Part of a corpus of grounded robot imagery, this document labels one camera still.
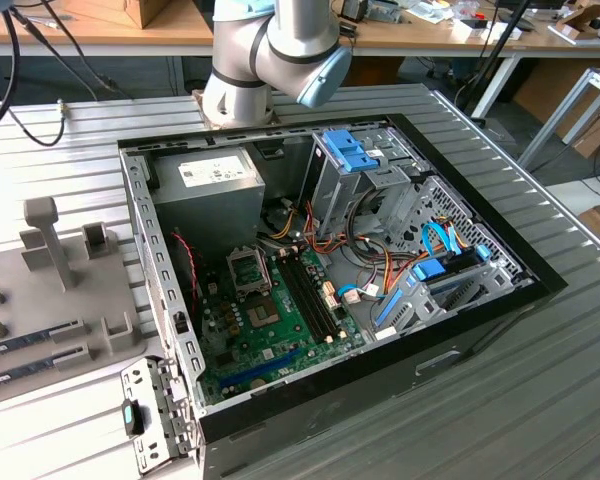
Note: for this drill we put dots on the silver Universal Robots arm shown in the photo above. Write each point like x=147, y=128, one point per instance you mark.
x=240, y=60

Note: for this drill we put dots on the CPU socket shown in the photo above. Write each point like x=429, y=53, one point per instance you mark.
x=263, y=313

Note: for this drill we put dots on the black RAM slot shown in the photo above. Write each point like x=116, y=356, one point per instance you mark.
x=301, y=300
x=315, y=300
x=321, y=300
x=308, y=300

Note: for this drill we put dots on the grey power supply unit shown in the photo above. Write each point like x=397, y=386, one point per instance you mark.
x=205, y=210

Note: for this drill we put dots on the blue plastic drive latch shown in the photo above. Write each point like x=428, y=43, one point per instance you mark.
x=352, y=150

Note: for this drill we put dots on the green motherboard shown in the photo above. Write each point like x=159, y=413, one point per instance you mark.
x=290, y=350

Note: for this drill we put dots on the hard disk in blue carrier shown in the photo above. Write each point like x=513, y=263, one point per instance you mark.
x=427, y=270

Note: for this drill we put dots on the blue expansion slot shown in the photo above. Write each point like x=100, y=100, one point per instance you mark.
x=260, y=370

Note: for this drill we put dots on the silver disk bay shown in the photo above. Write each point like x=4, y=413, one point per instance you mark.
x=417, y=310

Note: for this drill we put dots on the black open PC case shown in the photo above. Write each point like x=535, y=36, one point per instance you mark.
x=480, y=350

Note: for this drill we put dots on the grey plastic parts rack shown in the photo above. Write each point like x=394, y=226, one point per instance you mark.
x=80, y=300

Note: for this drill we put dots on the wooden desk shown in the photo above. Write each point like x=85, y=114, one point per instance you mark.
x=130, y=37

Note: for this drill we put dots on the small white box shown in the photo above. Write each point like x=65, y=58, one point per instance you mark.
x=465, y=29

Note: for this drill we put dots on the closed cardboard box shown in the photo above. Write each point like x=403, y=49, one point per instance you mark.
x=152, y=14

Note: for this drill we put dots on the black stand pole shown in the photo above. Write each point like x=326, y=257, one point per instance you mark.
x=504, y=30

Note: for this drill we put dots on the open cardboard box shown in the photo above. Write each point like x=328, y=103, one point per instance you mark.
x=580, y=20

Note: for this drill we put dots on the blue plastic drive rail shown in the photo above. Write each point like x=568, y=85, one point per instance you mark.
x=390, y=307

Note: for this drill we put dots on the silver expansion bracket cover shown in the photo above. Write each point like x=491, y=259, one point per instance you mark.
x=150, y=380

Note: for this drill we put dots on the black blue bracket latch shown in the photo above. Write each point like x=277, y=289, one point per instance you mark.
x=130, y=417

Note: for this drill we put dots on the aluminium profile frame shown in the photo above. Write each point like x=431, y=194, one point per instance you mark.
x=554, y=119

